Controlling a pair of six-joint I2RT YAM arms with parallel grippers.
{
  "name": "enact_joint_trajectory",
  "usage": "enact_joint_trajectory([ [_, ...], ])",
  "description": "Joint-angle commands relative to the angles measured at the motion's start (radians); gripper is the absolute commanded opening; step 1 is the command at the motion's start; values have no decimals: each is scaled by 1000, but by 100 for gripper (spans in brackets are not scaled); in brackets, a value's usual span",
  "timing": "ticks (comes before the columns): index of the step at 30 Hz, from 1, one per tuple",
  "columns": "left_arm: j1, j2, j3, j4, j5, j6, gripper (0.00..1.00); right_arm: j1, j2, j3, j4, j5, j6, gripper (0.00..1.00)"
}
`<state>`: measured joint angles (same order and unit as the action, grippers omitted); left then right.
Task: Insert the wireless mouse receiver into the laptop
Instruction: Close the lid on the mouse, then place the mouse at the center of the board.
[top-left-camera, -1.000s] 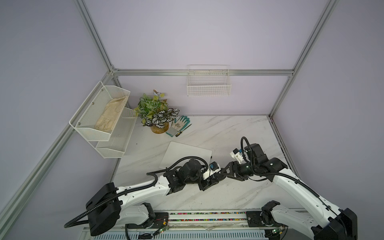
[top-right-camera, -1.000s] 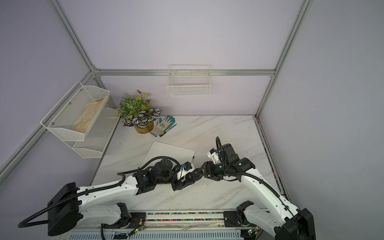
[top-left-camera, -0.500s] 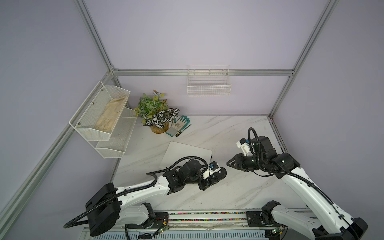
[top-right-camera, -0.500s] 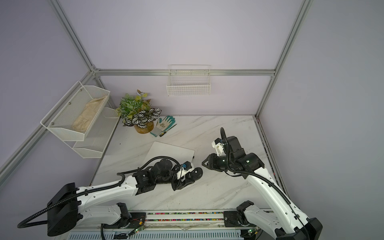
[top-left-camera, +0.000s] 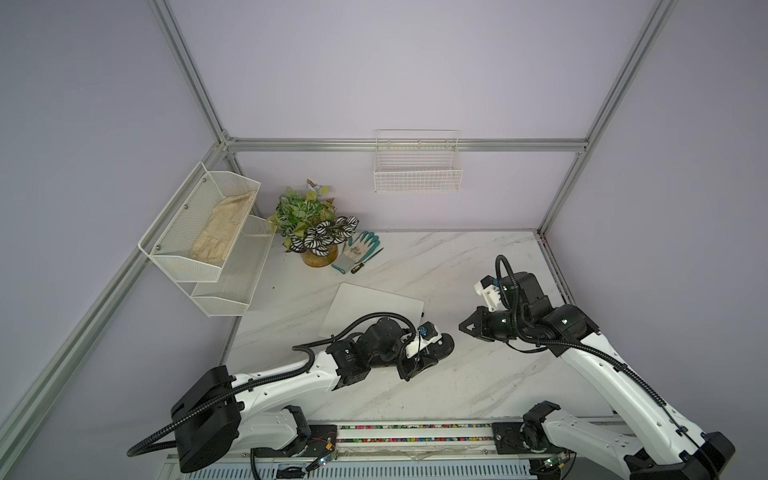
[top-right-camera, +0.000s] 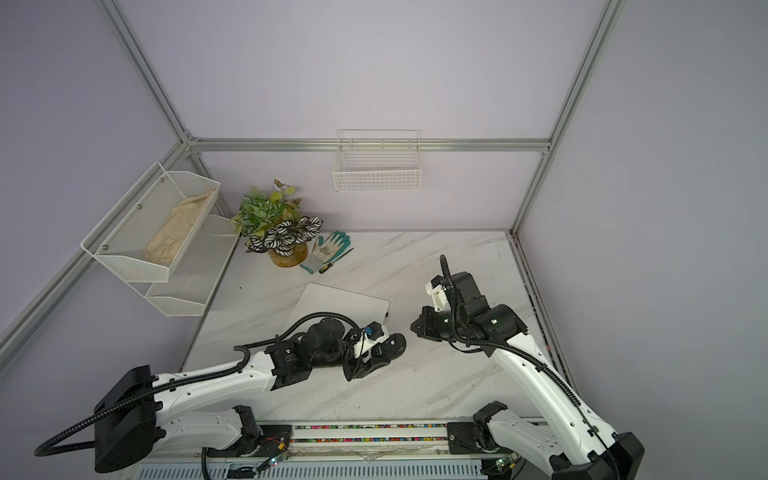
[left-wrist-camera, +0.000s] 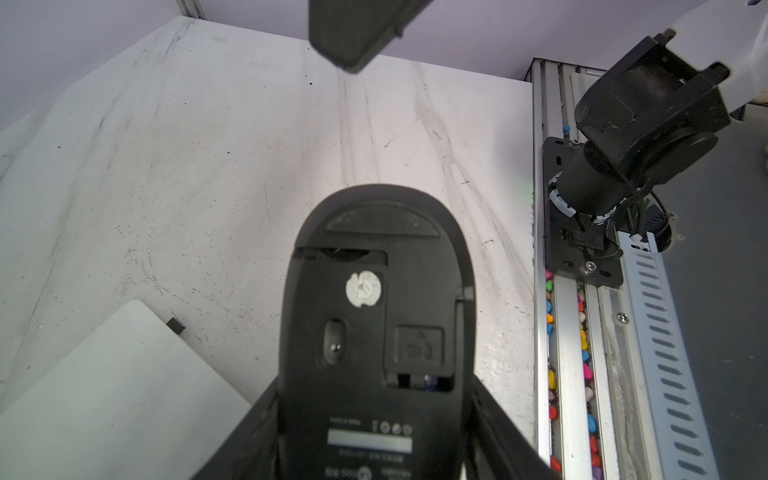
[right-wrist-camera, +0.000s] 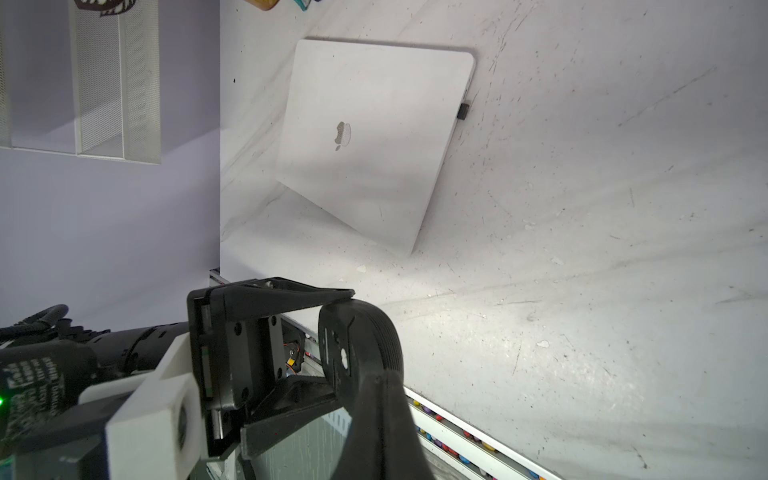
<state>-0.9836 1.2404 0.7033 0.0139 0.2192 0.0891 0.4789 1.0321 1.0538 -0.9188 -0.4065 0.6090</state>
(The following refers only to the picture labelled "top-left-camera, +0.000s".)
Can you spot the white wire wall basket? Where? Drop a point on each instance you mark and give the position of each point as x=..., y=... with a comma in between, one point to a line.
x=416, y=161

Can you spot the teal white work glove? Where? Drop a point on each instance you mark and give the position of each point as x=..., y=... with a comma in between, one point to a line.
x=355, y=251

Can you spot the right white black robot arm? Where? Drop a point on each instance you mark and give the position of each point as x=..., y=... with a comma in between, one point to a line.
x=664, y=444

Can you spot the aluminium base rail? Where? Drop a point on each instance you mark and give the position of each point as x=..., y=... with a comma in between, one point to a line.
x=431, y=449

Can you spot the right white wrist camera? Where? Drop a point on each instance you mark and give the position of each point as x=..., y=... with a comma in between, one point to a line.
x=487, y=288

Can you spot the white laptop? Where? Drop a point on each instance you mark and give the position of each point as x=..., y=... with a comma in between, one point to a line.
x=352, y=302

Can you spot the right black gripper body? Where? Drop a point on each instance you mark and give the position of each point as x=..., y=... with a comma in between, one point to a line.
x=499, y=325

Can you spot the beige cloth in bin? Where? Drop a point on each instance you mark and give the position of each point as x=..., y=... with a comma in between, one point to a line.
x=218, y=236

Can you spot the small black yellow screwdriver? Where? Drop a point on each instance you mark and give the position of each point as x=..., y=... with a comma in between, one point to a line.
x=361, y=264

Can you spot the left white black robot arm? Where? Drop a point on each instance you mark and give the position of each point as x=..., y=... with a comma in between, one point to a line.
x=261, y=411

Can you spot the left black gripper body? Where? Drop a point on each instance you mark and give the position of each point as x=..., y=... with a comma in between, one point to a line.
x=407, y=367

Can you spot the lower white mesh shelf bin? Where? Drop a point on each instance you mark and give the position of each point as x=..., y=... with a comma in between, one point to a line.
x=233, y=292

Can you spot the potted green striped plant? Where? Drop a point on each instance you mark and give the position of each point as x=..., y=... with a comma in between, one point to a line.
x=308, y=221

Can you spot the black wireless mouse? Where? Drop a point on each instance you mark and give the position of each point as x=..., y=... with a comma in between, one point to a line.
x=441, y=348

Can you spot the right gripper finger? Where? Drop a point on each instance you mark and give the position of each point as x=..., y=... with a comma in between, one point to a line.
x=473, y=330
x=477, y=318

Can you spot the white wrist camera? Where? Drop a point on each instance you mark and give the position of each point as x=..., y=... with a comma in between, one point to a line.
x=427, y=334
x=487, y=288

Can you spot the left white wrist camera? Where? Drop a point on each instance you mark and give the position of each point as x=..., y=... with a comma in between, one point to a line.
x=427, y=334

